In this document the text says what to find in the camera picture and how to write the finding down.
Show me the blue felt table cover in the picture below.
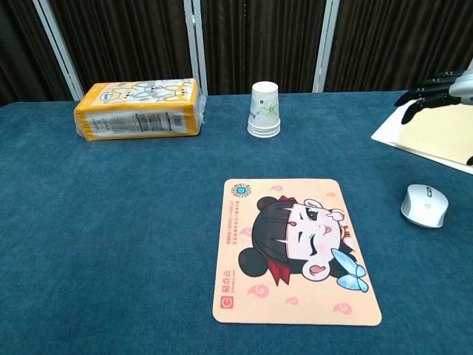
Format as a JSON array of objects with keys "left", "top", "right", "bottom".
[{"left": 0, "top": 89, "right": 473, "bottom": 355}]

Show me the white computer mouse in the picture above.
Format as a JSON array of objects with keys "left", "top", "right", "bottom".
[{"left": 400, "top": 183, "right": 450, "bottom": 229}]

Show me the pale yellow paper folder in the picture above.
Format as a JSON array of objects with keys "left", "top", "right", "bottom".
[{"left": 370, "top": 99, "right": 473, "bottom": 175}]

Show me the yellow tissue pack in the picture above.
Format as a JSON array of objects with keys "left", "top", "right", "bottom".
[{"left": 72, "top": 77, "right": 207, "bottom": 142}]

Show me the white partition frame post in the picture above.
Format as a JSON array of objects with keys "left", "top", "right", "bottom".
[
  {"left": 183, "top": 0, "right": 208, "bottom": 96},
  {"left": 32, "top": 0, "right": 85, "bottom": 101},
  {"left": 312, "top": 0, "right": 340, "bottom": 93}
]

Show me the dark brown pleated curtain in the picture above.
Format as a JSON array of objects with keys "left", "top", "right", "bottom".
[
  {"left": 201, "top": 0, "right": 326, "bottom": 95},
  {"left": 324, "top": 0, "right": 473, "bottom": 92},
  {"left": 0, "top": 0, "right": 73, "bottom": 107},
  {"left": 50, "top": 0, "right": 193, "bottom": 100}
]

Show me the cartoon girl mouse pad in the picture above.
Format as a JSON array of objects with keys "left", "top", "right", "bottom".
[{"left": 212, "top": 178, "right": 383, "bottom": 327}]

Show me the floral print paper cup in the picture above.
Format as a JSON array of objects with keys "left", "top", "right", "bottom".
[{"left": 247, "top": 81, "right": 281, "bottom": 130}]

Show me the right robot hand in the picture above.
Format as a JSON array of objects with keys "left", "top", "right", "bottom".
[{"left": 394, "top": 58, "right": 473, "bottom": 167}]

